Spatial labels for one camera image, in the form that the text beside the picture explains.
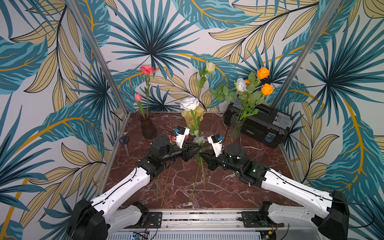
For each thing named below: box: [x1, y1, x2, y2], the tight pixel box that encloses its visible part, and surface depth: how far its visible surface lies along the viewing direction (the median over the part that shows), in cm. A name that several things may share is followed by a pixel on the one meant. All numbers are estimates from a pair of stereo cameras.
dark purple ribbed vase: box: [135, 109, 157, 140], surface depth 95 cm
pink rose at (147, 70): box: [140, 65, 157, 119], surface depth 82 cm
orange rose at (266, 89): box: [243, 83, 275, 121], surface depth 82 cm
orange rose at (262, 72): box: [239, 66, 270, 121], surface depth 81 cm
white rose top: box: [209, 77, 248, 104], surface depth 80 cm
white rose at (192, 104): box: [180, 97, 206, 186], surface depth 61 cm
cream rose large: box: [196, 61, 216, 100], surface depth 92 cm
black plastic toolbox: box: [224, 99, 294, 148], surface depth 94 cm
